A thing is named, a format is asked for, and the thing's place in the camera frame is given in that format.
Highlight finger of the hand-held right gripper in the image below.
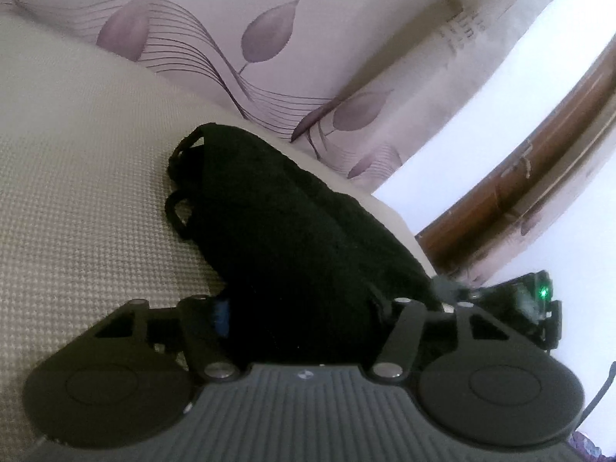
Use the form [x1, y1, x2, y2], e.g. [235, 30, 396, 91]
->
[433, 275, 482, 304]

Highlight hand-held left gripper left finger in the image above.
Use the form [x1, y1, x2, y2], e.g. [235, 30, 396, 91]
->
[91, 293, 241, 384]

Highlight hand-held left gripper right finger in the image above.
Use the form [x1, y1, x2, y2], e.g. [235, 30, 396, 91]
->
[370, 296, 513, 384]

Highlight black knit garment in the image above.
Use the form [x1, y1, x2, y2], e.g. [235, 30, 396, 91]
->
[164, 122, 446, 364]

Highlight beige textured mattress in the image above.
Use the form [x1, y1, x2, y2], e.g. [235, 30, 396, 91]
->
[0, 12, 434, 448]

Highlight leaf print curtain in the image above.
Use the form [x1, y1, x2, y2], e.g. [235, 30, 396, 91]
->
[0, 0, 616, 275]

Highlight brown wooden rail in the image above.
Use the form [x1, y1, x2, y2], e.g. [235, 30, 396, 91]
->
[416, 43, 616, 280]

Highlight black cable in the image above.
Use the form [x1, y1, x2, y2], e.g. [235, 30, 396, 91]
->
[582, 363, 616, 427]

